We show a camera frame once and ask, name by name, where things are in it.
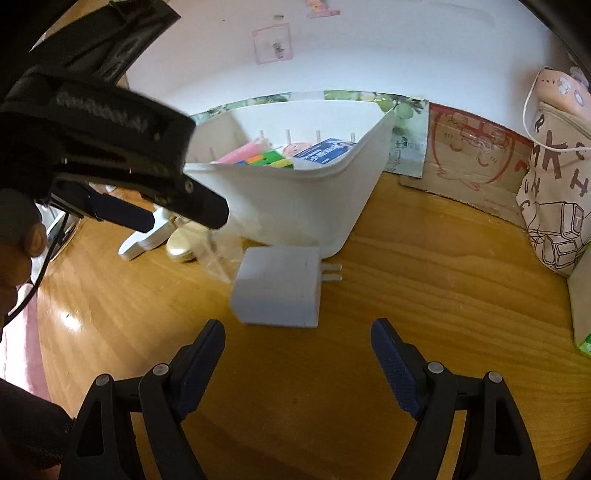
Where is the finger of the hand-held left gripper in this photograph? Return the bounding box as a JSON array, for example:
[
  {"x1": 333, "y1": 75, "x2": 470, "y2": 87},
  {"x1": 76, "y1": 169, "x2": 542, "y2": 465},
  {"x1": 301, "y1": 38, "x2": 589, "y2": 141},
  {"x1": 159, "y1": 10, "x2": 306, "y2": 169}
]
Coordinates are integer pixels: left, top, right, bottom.
[
  {"x1": 148, "y1": 175, "x2": 230, "y2": 229},
  {"x1": 48, "y1": 180, "x2": 156, "y2": 233}
]

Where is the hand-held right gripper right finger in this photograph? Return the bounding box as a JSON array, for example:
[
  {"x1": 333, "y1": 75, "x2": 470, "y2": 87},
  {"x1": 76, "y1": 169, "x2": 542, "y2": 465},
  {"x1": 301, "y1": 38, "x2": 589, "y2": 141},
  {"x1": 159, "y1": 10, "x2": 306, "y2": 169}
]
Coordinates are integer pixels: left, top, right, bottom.
[{"x1": 370, "y1": 318, "x2": 542, "y2": 480}]

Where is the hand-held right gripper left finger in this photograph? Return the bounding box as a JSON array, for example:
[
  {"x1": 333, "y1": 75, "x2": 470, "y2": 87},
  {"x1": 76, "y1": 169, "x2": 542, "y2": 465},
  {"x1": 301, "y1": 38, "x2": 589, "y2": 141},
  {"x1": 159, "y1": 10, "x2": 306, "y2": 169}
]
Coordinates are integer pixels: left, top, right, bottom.
[{"x1": 60, "y1": 318, "x2": 227, "y2": 480}]

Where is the white plastic storage bin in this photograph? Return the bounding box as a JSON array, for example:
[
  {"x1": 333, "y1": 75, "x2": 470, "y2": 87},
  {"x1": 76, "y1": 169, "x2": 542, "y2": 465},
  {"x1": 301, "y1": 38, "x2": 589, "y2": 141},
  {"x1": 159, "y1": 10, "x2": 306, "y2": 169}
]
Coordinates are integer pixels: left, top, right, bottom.
[{"x1": 182, "y1": 99, "x2": 398, "y2": 259}]

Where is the white charger plug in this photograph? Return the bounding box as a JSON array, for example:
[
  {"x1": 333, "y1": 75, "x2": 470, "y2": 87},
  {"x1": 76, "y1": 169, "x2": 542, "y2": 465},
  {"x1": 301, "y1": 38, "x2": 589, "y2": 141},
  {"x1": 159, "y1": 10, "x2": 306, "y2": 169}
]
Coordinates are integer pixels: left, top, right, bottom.
[{"x1": 229, "y1": 247, "x2": 343, "y2": 329}]

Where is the person's left hand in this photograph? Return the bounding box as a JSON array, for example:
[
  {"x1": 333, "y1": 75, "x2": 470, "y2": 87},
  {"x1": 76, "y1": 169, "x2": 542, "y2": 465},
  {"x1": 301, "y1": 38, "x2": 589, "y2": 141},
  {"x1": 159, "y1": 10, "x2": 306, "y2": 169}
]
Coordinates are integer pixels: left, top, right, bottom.
[{"x1": 0, "y1": 189, "x2": 48, "y2": 319}]

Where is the white squeeze tube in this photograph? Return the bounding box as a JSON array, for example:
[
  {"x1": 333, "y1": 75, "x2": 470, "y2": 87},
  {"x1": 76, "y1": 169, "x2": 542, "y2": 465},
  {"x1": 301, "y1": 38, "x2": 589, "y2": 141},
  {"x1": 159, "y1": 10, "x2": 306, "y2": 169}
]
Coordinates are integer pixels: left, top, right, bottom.
[{"x1": 119, "y1": 208, "x2": 171, "y2": 262}]

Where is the round beige compact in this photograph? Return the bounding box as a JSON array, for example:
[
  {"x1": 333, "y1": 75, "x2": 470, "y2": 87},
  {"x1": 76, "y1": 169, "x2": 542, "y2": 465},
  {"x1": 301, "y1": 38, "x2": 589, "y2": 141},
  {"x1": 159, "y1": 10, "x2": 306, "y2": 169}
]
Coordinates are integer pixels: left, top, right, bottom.
[{"x1": 166, "y1": 217, "x2": 208, "y2": 264}]

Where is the blue white card holder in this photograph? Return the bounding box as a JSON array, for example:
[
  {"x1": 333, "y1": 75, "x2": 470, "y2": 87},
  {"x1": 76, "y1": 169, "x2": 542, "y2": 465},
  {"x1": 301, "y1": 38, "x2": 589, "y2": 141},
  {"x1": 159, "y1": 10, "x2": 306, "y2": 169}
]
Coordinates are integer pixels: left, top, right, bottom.
[{"x1": 292, "y1": 137, "x2": 355, "y2": 168}]

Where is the pink blanket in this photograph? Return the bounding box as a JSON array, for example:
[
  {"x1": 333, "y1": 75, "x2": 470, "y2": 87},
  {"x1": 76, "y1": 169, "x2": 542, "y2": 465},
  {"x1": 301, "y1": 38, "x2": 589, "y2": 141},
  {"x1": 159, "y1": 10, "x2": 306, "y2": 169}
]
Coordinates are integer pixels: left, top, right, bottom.
[{"x1": 0, "y1": 295, "x2": 51, "y2": 402}]

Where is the dark cloth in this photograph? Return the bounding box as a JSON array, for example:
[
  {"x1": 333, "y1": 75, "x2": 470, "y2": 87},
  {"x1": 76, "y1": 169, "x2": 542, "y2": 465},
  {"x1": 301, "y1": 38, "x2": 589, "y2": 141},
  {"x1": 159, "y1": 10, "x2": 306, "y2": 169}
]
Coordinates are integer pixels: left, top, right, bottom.
[{"x1": 0, "y1": 378, "x2": 75, "y2": 480}]

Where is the fruit printed paper strip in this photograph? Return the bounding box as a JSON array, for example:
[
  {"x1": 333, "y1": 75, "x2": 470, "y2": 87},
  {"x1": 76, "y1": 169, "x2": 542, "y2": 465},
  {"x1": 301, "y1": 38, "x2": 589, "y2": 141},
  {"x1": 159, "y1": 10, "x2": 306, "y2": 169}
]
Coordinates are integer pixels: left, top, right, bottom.
[{"x1": 323, "y1": 90, "x2": 428, "y2": 178}]

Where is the printed canvas tote bag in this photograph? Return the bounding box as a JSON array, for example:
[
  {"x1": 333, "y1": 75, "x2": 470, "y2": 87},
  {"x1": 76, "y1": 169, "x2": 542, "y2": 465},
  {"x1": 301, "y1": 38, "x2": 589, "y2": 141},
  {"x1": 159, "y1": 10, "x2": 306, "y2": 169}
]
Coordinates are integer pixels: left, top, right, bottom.
[{"x1": 515, "y1": 104, "x2": 591, "y2": 278}]

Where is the cardboard sheet red drawing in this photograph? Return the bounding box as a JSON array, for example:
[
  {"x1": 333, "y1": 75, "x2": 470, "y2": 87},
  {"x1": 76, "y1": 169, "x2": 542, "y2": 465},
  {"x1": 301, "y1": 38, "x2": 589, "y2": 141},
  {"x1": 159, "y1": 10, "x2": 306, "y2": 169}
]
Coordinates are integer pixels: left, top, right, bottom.
[{"x1": 399, "y1": 104, "x2": 534, "y2": 227}]

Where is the pink cartoon pouch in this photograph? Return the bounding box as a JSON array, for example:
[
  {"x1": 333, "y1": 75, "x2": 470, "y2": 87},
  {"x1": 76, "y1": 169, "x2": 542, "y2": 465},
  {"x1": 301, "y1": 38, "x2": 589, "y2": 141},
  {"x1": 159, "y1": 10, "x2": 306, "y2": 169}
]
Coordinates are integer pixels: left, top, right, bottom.
[{"x1": 536, "y1": 67, "x2": 591, "y2": 116}]

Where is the black cable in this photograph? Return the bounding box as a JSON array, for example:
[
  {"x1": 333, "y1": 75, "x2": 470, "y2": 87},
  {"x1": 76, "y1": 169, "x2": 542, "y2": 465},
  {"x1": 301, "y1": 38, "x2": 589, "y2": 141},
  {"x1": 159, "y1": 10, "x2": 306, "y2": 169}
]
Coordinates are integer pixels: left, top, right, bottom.
[{"x1": 0, "y1": 210, "x2": 75, "y2": 342}]

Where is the pink wall sticker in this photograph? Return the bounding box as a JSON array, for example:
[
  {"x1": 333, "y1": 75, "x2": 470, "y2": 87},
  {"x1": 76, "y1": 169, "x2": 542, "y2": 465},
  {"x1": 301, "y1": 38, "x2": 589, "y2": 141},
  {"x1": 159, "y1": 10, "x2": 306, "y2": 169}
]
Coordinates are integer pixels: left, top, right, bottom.
[
  {"x1": 252, "y1": 23, "x2": 295, "y2": 64},
  {"x1": 305, "y1": 0, "x2": 340, "y2": 19}
]

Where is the white cable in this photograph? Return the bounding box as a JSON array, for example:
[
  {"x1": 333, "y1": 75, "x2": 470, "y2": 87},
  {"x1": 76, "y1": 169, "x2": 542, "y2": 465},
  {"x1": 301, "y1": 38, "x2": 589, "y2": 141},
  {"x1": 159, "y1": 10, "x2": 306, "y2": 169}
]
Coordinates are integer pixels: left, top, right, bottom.
[{"x1": 522, "y1": 76, "x2": 591, "y2": 160}]

